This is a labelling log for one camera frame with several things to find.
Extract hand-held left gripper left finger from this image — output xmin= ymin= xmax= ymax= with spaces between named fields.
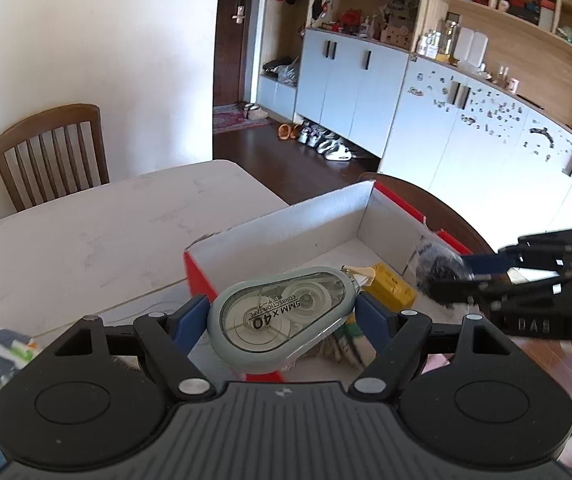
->
xmin=40 ymin=294 xmax=217 ymax=402

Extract brown slatted wooden chair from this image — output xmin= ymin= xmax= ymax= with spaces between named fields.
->
xmin=0 ymin=104 xmax=111 ymax=213

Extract dark brown entrance door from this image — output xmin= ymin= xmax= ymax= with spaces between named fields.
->
xmin=213 ymin=0 xmax=267 ymax=108

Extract plastic bags pile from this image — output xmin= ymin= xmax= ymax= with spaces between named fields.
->
xmin=262 ymin=56 xmax=299 ymax=86

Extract small yellow box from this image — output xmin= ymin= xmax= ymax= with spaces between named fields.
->
xmin=368 ymin=262 xmax=417 ymax=311

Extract white sneaker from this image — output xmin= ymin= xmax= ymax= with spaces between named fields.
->
xmin=318 ymin=142 xmax=353 ymax=162
xmin=298 ymin=125 xmax=327 ymax=148

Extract wooden wall shelf unit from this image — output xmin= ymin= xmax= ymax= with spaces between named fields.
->
xmin=416 ymin=0 xmax=572 ymax=141

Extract red cardboard shoe box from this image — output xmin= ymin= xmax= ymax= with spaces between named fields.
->
xmin=183 ymin=180 xmax=477 ymax=383

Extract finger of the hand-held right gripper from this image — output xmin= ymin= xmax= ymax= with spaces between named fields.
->
xmin=423 ymin=272 xmax=572 ymax=311
xmin=458 ymin=245 xmax=572 ymax=277

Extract low white bench cabinet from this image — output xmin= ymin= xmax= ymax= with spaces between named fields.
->
xmin=256 ymin=72 xmax=299 ymax=118

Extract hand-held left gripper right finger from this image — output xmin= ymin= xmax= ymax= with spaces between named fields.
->
xmin=347 ymin=291 xmax=523 ymax=399

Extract glass jar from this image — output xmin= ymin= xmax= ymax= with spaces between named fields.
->
xmin=440 ymin=14 xmax=461 ymax=63

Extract cardboard toy house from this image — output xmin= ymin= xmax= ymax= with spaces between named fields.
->
xmin=378 ymin=0 xmax=414 ymax=50

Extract white cabinet with stickers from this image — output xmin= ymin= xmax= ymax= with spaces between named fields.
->
xmin=378 ymin=55 xmax=572 ymax=256

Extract grey correction tape dispenser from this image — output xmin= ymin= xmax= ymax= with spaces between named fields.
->
xmin=207 ymin=264 xmax=377 ymax=375

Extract dark brown round-back chair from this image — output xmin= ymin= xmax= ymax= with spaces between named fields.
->
xmin=358 ymin=172 xmax=497 ymax=256

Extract white lower cabinet black handles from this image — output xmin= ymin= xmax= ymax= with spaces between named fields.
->
xmin=293 ymin=27 xmax=411 ymax=158

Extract white storage containers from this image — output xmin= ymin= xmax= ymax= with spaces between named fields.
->
xmin=456 ymin=27 xmax=489 ymax=67

